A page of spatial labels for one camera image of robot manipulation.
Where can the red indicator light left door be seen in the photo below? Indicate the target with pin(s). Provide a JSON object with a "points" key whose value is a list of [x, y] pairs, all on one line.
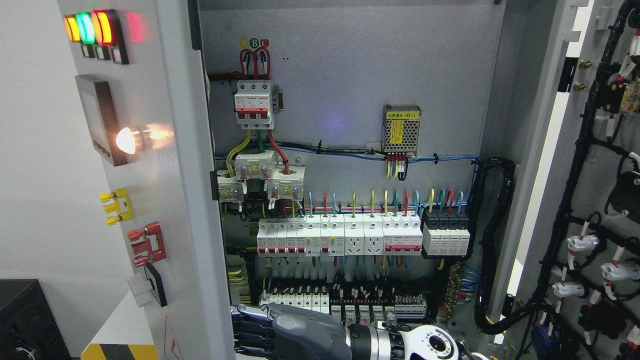
{"points": [[109, 37]]}

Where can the white glowing indicator lamp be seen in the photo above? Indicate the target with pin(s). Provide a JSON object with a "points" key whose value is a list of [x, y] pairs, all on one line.
{"points": [[132, 140]]}

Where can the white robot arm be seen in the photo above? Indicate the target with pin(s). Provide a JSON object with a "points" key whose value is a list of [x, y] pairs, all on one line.
{"points": [[425, 342]]}

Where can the white current transformers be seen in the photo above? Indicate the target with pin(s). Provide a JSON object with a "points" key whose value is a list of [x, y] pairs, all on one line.
{"points": [[260, 172]]}

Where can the black surge protector modules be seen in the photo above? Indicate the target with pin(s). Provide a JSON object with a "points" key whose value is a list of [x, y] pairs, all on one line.
{"points": [[444, 234]]}

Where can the black digital power meter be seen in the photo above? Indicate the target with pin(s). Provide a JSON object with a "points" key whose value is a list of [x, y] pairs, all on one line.
{"points": [[102, 122]]}

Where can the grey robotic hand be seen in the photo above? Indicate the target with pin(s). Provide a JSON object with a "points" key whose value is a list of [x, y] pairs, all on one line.
{"points": [[284, 332]]}

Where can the red three pole main breaker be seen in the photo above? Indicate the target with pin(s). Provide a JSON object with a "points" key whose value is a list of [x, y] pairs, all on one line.
{"points": [[257, 102]]}

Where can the white socket breaker row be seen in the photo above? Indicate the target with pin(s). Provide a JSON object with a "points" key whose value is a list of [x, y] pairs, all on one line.
{"points": [[362, 234]]}

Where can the metal mesh power supply module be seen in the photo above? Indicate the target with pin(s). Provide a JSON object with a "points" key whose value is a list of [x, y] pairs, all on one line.
{"points": [[400, 128]]}

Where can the black box at left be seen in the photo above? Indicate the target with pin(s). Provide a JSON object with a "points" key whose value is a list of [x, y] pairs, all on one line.
{"points": [[28, 330]]}

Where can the yellow terminal connector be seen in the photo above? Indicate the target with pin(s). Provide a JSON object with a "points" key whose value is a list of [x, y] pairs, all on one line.
{"points": [[117, 206]]}

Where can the grey cabinet door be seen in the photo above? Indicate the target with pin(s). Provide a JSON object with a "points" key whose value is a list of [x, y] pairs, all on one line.
{"points": [[557, 242], [164, 89]]}

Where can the red electric hazard warning sticker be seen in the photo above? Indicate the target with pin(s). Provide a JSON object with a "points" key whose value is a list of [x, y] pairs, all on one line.
{"points": [[171, 348]]}

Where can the yellow indicator light left door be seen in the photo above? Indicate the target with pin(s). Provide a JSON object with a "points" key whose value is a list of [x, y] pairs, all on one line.
{"points": [[73, 34]]}

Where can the green indicator light left door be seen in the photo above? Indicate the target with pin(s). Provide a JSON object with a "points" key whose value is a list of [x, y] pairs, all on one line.
{"points": [[89, 37]]}

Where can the relay and terminal row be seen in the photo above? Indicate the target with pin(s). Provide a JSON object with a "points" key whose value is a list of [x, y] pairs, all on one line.
{"points": [[354, 302]]}

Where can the red terminal connector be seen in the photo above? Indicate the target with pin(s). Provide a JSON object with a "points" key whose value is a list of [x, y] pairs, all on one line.
{"points": [[147, 244]]}

